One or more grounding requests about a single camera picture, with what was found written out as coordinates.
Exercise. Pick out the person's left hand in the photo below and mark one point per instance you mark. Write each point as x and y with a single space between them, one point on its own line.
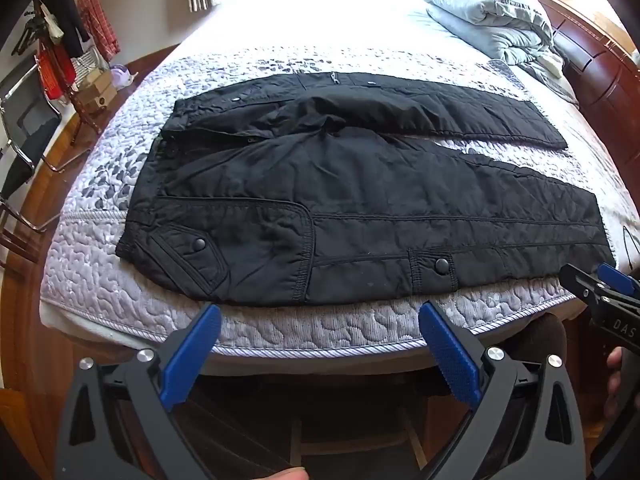
287 475

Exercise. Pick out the folded grey duvet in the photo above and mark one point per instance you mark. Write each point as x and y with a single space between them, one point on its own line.
480 15

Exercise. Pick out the wooden headboard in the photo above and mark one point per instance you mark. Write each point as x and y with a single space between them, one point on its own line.
595 60

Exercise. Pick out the dark wooden chair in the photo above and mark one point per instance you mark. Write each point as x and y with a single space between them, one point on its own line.
15 235

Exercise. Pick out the pale purple bag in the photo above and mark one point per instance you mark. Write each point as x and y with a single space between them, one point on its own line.
122 76

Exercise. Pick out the orange hanging garment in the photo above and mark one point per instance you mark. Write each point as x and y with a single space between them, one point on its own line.
52 75

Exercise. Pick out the black hanging garment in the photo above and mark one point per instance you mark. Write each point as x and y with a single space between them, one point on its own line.
65 15

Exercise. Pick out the cardboard box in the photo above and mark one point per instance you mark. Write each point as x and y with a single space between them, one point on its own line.
97 92

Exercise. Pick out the metal frame chair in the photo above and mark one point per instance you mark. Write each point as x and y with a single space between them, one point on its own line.
27 130

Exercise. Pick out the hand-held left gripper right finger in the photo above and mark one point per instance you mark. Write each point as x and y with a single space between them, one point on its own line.
450 355

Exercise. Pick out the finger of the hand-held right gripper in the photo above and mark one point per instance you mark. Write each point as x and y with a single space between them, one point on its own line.
580 285
611 275

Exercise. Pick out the black pants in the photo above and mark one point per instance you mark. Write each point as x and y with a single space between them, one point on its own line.
350 200

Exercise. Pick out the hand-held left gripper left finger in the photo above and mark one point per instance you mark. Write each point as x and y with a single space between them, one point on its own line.
192 355

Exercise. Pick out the person's right hand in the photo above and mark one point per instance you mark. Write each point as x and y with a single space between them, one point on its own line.
614 385

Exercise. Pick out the wooden bed frame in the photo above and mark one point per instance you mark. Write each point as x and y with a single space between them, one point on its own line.
350 440

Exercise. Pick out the white folded cloth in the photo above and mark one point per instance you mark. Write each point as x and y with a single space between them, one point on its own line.
547 65

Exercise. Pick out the red plaid shirt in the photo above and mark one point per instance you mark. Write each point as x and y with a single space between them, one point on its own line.
97 20

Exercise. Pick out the quilted grey mattress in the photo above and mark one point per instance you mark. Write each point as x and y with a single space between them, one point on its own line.
300 330

